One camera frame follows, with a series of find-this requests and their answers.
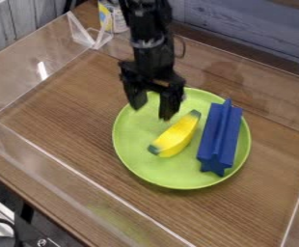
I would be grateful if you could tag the blue star-shaped block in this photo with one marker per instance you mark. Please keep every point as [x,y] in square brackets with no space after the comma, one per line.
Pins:
[219,140]

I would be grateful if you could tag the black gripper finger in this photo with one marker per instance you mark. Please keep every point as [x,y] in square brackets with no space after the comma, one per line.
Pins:
[171,98]
[135,92]

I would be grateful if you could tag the white yellow can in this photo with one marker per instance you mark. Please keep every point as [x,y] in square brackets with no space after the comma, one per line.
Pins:
[111,17]

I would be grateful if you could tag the clear acrylic enclosure wall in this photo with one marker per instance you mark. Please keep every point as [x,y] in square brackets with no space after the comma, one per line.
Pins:
[62,96]

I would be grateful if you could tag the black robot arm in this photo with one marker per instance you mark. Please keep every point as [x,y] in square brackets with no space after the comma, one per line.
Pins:
[148,18]

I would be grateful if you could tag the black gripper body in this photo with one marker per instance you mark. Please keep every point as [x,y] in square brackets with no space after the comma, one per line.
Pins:
[152,66]

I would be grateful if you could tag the yellow toy banana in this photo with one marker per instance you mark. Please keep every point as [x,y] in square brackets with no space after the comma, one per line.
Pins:
[176,137]

